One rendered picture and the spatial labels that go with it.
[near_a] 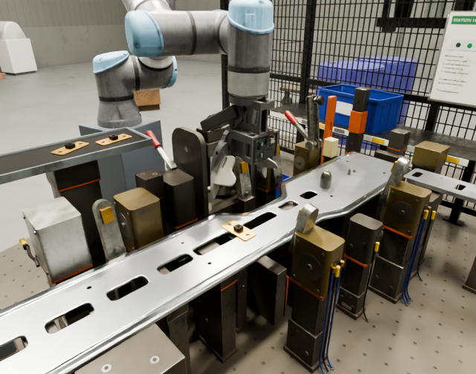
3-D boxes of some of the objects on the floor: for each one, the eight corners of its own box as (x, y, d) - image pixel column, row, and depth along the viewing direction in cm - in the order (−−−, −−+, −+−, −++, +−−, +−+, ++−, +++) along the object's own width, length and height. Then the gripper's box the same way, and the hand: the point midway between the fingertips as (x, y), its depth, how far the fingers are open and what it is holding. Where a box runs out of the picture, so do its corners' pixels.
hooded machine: (27, 70, 985) (15, 21, 928) (40, 72, 958) (27, 21, 901) (1, 74, 930) (-14, 21, 874) (13, 76, 903) (-2, 21, 847)
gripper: (225, 108, 55) (225, 216, 64) (303, 92, 67) (293, 185, 76) (193, 98, 61) (196, 198, 70) (270, 84, 72) (265, 171, 82)
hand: (237, 187), depth 75 cm, fingers open, 14 cm apart
